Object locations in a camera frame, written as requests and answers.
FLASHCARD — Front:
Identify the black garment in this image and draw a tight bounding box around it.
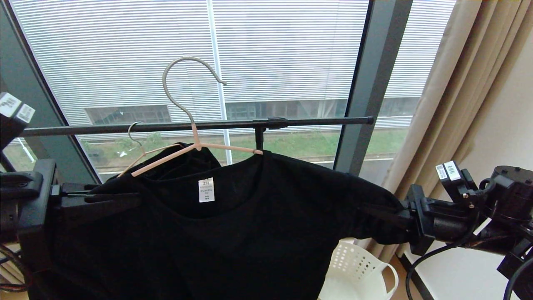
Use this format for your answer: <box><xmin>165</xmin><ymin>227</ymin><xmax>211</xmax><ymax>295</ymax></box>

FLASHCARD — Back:
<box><xmin>142</xmin><ymin>144</ymin><xmax>221</xmax><ymax>180</ymax></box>
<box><xmin>40</xmin><ymin>150</ymin><xmax>411</xmax><ymax>300</ymax></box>

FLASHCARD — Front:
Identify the beige curtain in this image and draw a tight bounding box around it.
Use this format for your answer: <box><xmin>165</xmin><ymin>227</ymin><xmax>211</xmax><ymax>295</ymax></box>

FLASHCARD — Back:
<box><xmin>0</xmin><ymin>244</ymin><xmax>21</xmax><ymax>292</ymax></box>
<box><xmin>366</xmin><ymin>0</ymin><xmax>533</xmax><ymax>263</ymax></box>

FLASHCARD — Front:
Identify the pink clothes hanger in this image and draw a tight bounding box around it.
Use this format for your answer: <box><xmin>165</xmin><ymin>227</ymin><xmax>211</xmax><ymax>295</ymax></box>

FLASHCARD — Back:
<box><xmin>117</xmin><ymin>121</ymin><xmax>184</xmax><ymax>178</ymax></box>
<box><xmin>130</xmin><ymin>56</ymin><xmax>264</xmax><ymax>178</ymax></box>

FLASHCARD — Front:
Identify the black clothes rack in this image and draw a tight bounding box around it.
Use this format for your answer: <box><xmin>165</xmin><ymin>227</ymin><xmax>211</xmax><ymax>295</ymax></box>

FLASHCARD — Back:
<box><xmin>21</xmin><ymin>117</ymin><xmax>374</xmax><ymax>153</ymax></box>

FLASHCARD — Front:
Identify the white laundry basket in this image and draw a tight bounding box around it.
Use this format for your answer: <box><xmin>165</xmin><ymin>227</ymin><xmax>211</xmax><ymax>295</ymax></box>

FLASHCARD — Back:
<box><xmin>319</xmin><ymin>240</ymin><xmax>399</xmax><ymax>300</ymax></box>

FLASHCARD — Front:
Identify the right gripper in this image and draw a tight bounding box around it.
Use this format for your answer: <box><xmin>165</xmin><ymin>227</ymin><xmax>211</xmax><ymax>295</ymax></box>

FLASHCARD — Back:
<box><xmin>402</xmin><ymin>184</ymin><xmax>479</xmax><ymax>255</ymax></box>

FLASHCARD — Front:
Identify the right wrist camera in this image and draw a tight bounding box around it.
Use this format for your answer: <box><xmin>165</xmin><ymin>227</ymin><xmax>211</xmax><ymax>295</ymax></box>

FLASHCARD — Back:
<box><xmin>435</xmin><ymin>160</ymin><xmax>479</xmax><ymax>205</ymax></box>

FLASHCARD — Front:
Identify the window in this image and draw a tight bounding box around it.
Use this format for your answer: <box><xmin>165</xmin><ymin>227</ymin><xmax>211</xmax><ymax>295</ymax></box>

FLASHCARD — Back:
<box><xmin>0</xmin><ymin>0</ymin><xmax>458</xmax><ymax>184</ymax></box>

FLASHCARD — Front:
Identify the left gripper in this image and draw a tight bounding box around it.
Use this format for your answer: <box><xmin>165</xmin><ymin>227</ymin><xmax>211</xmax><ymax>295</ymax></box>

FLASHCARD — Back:
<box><xmin>0</xmin><ymin>158</ymin><xmax>142</xmax><ymax>271</ymax></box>

